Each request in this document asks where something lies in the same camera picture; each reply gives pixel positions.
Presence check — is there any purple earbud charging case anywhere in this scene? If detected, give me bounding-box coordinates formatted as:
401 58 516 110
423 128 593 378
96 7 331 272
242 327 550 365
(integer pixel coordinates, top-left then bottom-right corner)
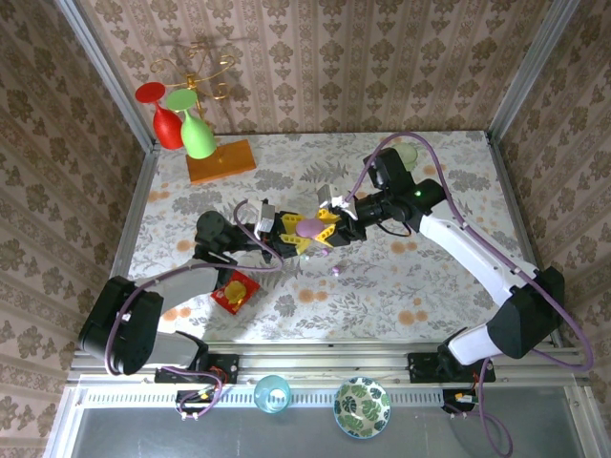
292 217 327 239

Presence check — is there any green translucent plastic cup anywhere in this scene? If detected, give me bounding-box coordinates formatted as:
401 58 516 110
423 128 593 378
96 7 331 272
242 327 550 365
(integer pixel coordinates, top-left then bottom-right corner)
397 144 421 172

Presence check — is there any red packet with yellow print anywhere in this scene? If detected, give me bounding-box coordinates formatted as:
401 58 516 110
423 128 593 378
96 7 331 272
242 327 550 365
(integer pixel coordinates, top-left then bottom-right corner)
210 270 262 317

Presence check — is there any gold glass rack wooden base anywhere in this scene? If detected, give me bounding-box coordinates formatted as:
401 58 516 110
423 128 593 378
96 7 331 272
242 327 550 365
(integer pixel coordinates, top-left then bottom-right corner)
150 40 258 185

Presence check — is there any green wine glass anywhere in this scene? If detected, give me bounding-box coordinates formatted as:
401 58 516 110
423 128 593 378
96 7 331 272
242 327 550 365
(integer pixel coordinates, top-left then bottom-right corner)
165 89 217 160

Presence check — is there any red wine glass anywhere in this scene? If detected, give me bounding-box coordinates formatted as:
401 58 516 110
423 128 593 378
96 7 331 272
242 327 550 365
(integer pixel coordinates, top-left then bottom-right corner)
135 81 185 152

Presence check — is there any blue glass cup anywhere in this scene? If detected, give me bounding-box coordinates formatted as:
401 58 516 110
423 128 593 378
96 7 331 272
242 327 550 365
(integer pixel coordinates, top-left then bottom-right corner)
253 374 292 418

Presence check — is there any leaf pattern bowl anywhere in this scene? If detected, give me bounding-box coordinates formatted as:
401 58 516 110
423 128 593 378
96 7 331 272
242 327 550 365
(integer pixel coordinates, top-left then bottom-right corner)
332 376 391 438

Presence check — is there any grey metal shelf panel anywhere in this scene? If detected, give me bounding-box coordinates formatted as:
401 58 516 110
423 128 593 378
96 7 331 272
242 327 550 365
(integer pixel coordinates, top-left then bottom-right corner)
47 405 611 458

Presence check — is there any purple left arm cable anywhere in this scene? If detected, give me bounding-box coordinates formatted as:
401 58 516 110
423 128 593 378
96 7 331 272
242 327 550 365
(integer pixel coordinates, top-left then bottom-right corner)
104 198 287 421

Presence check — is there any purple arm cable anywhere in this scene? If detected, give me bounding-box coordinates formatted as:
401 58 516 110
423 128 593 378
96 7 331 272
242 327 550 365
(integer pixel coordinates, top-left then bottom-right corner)
104 198 287 421
341 132 596 458

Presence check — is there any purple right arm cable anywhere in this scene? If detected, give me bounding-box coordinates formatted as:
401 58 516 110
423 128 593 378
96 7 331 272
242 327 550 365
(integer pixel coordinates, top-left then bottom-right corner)
341 132 596 458

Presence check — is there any aluminium table edge rail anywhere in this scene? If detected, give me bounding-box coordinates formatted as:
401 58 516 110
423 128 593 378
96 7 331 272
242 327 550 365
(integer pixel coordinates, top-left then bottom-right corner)
484 131 564 348
112 142 161 297

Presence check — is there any aluminium front rail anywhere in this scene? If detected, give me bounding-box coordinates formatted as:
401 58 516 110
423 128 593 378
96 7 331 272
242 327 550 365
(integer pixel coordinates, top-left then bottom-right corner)
66 341 591 385

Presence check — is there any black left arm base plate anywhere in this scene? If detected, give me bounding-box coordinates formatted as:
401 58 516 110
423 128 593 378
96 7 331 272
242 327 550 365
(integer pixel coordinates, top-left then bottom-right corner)
155 353 240 385

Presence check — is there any slotted metal cable duct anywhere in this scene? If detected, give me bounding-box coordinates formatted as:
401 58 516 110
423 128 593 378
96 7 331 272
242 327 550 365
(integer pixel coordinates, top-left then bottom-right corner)
78 384 478 407

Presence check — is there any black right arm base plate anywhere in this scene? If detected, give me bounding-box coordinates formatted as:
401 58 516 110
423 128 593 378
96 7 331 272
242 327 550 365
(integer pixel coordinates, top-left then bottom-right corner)
408 351 496 385

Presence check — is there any black connector bracket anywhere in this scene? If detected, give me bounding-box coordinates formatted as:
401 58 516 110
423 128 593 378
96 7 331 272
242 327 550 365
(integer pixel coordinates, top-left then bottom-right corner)
175 388 225 422
441 388 481 416

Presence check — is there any aluminium frame post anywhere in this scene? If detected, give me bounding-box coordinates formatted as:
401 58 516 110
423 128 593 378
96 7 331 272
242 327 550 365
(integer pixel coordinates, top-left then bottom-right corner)
486 0 581 144
54 0 161 153

